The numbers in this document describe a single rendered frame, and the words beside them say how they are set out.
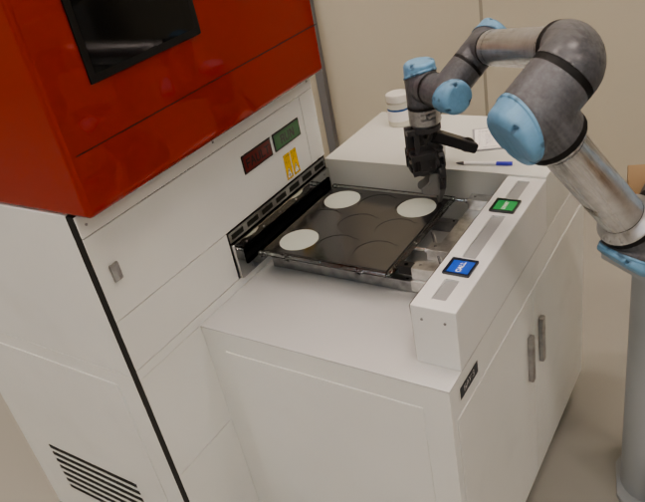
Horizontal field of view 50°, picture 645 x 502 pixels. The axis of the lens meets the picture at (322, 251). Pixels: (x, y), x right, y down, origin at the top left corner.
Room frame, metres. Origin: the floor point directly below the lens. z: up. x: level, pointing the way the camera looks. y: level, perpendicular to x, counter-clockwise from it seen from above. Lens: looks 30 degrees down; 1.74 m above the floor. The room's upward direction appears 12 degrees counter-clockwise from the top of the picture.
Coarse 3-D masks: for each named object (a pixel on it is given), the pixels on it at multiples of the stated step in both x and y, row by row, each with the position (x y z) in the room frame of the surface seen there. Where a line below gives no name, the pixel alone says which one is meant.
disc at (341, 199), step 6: (336, 192) 1.73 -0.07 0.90; (342, 192) 1.72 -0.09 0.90; (348, 192) 1.71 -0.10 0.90; (354, 192) 1.70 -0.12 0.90; (330, 198) 1.70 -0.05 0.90; (336, 198) 1.69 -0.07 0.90; (342, 198) 1.68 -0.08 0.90; (348, 198) 1.68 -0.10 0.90; (354, 198) 1.67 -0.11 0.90; (324, 204) 1.67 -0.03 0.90; (330, 204) 1.66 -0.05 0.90; (336, 204) 1.66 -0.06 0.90; (342, 204) 1.65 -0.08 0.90; (348, 204) 1.64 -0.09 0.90
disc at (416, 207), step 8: (408, 200) 1.59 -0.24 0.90; (416, 200) 1.58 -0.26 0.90; (424, 200) 1.57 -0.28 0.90; (432, 200) 1.56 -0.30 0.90; (400, 208) 1.56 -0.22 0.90; (408, 208) 1.55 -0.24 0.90; (416, 208) 1.54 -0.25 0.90; (424, 208) 1.53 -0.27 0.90; (432, 208) 1.52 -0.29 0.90; (408, 216) 1.51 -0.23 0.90; (416, 216) 1.50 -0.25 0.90
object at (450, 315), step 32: (512, 192) 1.42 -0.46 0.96; (544, 192) 1.43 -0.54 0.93; (480, 224) 1.30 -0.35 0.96; (512, 224) 1.27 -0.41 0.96; (544, 224) 1.43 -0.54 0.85; (448, 256) 1.20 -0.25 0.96; (480, 256) 1.18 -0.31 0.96; (512, 256) 1.24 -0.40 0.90; (448, 288) 1.10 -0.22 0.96; (480, 288) 1.10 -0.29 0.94; (416, 320) 1.06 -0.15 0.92; (448, 320) 1.02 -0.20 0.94; (480, 320) 1.09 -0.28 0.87; (416, 352) 1.07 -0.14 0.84; (448, 352) 1.02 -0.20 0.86
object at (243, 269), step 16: (320, 176) 1.78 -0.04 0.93; (304, 192) 1.71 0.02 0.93; (288, 208) 1.65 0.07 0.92; (256, 224) 1.56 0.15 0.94; (288, 224) 1.65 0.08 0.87; (240, 240) 1.49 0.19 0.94; (272, 240) 1.58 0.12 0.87; (240, 256) 1.48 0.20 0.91; (256, 256) 1.52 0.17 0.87; (240, 272) 1.47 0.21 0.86
